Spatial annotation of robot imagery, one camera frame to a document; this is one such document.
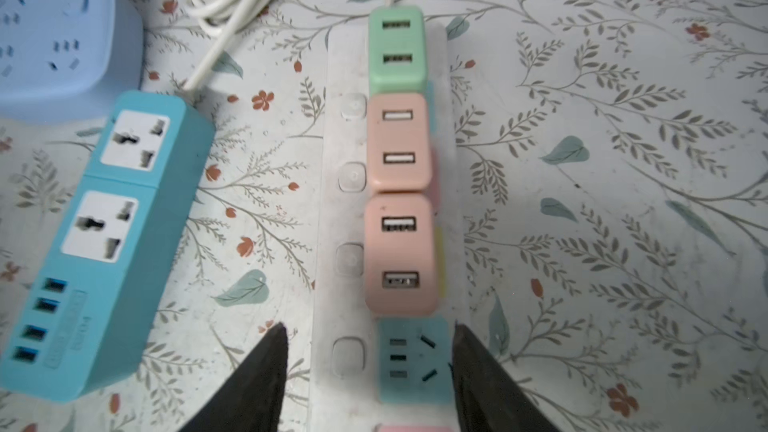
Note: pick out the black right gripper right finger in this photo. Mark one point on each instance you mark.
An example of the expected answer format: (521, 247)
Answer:
(487, 399)

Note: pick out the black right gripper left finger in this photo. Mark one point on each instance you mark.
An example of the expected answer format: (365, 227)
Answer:
(251, 398)

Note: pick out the pink USB charger plug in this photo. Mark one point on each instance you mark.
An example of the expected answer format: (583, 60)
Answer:
(398, 143)

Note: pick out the green USB charger plug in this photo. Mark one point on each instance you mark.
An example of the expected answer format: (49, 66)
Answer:
(397, 53)

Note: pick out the white multicolour power strip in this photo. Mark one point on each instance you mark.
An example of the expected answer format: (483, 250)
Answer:
(391, 374)

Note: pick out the teal tower power strip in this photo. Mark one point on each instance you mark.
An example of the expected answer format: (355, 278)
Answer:
(89, 312)

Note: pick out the light blue round socket hub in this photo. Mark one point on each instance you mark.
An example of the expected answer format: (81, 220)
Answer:
(67, 60)

